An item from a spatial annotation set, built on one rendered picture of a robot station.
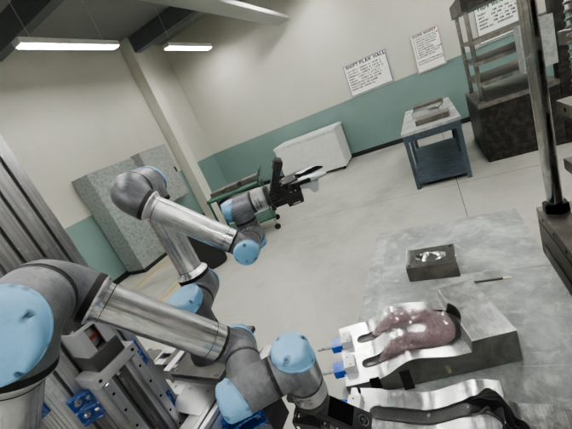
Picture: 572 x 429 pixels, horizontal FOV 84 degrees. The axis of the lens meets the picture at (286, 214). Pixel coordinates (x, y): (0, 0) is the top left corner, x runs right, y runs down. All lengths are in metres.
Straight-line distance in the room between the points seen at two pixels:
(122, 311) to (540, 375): 1.03
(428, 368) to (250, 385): 0.62
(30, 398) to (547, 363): 1.16
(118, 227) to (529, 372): 5.86
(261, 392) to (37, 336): 0.35
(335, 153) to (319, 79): 1.78
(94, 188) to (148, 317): 5.56
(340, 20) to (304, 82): 1.42
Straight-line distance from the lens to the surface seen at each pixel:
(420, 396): 1.01
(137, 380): 1.12
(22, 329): 0.55
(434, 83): 7.64
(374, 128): 7.79
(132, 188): 1.00
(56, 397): 1.10
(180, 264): 1.17
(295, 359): 0.61
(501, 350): 1.13
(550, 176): 1.83
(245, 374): 0.66
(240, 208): 1.05
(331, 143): 7.12
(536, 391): 1.12
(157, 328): 0.70
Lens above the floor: 1.67
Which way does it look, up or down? 17 degrees down
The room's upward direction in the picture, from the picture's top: 23 degrees counter-clockwise
